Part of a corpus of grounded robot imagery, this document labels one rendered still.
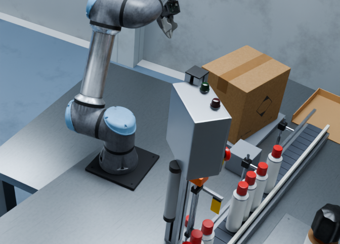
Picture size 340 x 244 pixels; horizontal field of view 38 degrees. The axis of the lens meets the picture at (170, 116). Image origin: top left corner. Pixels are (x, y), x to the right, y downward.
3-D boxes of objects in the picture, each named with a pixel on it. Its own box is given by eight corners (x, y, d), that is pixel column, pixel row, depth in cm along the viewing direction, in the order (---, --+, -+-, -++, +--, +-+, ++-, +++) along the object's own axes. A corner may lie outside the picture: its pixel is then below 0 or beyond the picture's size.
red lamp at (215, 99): (212, 110, 120) (213, 103, 119) (208, 104, 122) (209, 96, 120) (221, 109, 121) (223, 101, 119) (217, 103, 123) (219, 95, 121)
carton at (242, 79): (235, 146, 208) (247, 92, 191) (193, 118, 220) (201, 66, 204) (277, 118, 226) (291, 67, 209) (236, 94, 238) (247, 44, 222)
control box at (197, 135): (185, 181, 127) (194, 123, 115) (165, 139, 139) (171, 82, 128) (222, 175, 130) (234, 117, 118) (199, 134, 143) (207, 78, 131)
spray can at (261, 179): (254, 215, 174) (266, 172, 162) (241, 207, 176) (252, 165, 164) (261, 206, 178) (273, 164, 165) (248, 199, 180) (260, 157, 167)
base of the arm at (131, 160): (124, 180, 187) (125, 161, 181) (91, 164, 192) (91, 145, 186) (144, 157, 198) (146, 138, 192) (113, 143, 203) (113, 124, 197)
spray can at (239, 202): (235, 236, 166) (246, 193, 154) (222, 228, 168) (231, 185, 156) (243, 226, 170) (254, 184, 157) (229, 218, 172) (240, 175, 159)
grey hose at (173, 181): (170, 224, 142) (177, 171, 130) (160, 218, 144) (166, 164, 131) (177, 217, 145) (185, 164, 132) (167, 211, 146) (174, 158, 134)
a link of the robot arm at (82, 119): (95, 143, 182) (127, -7, 171) (58, 131, 185) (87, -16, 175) (107, 137, 194) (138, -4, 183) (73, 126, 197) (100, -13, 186)
